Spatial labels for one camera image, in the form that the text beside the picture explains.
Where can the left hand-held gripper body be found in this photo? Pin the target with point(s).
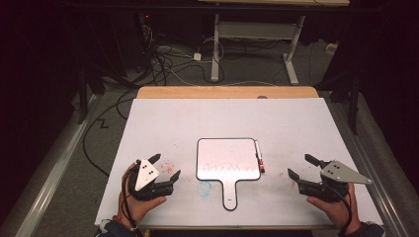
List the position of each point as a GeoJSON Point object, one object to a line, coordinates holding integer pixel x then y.
{"type": "Point", "coordinates": [146, 174]}

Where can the large white sheet board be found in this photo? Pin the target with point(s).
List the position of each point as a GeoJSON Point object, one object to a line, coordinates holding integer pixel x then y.
{"type": "Point", "coordinates": [184, 121]}

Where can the grey table grommet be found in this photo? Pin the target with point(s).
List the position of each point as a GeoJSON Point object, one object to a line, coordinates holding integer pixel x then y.
{"type": "Point", "coordinates": [262, 97]}

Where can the wooden table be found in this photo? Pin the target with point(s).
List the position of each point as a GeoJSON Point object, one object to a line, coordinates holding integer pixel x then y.
{"type": "Point", "coordinates": [227, 92]}

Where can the metal floor rail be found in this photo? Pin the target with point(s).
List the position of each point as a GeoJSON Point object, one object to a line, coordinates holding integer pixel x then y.
{"type": "Point", "coordinates": [49, 184]}
{"type": "Point", "coordinates": [372, 164]}

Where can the person's right hand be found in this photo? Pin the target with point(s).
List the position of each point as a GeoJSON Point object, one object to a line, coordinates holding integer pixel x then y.
{"type": "Point", "coordinates": [336, 210]}

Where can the white power adapter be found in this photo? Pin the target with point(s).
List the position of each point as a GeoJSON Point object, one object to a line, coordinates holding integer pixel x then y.
{"type": "Point", "coordinates": [197, 56]}

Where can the dark metal stand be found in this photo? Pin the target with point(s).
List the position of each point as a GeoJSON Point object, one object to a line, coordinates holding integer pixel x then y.
{"type": "Point", "coordinates": [82, 98]}
{"type": "Point", "coordinates": [354, 105]}

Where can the person's left hand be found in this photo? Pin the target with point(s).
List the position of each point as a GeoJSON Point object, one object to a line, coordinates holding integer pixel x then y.
{"type": "Point", "coordinates": [138, 209]}

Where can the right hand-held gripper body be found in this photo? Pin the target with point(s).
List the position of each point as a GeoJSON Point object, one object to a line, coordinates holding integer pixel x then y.
{"type": "Point", "coordinates": [331, 184]}

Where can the small white floor box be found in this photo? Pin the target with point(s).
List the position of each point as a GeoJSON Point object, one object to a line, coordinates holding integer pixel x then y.
{"type": "Point", "coordinates": [331, 48]}

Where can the white-framed desk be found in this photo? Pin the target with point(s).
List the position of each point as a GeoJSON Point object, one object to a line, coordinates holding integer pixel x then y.
{"type": "Point", "coordinates": [253, 30]}

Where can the red wrist band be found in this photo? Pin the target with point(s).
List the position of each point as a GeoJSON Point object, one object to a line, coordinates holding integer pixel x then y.
{"type": "Point", "coordinates": [117, 219]}

